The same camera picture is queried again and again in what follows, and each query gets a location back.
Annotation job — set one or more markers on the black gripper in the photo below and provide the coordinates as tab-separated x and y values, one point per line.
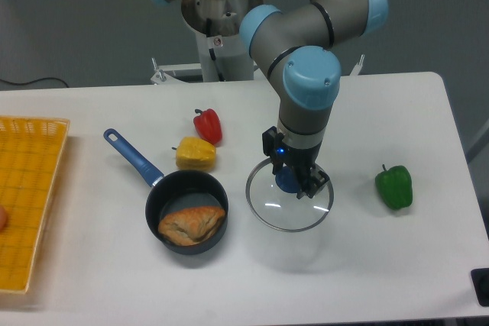
311	177

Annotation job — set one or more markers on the glass pot lid blue knob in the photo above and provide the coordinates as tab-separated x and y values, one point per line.
273	200

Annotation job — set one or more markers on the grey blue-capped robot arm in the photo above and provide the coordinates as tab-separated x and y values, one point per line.
294	52

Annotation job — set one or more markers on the red bell pepper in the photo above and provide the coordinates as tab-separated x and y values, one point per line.
208	126

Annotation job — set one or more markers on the green bell pepper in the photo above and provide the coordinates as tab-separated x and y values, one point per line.
395	187

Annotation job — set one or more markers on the yellow bell pepper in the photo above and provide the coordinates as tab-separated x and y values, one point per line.
195	153

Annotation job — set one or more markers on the golden puff pastry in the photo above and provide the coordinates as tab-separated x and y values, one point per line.
191	226

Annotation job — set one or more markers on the black device at table corner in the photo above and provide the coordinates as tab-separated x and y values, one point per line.
480	279

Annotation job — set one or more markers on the yellow wicker basket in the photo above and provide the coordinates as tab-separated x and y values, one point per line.
31	151

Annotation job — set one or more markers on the dark pot with blue handle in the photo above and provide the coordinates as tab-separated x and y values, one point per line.
173	192

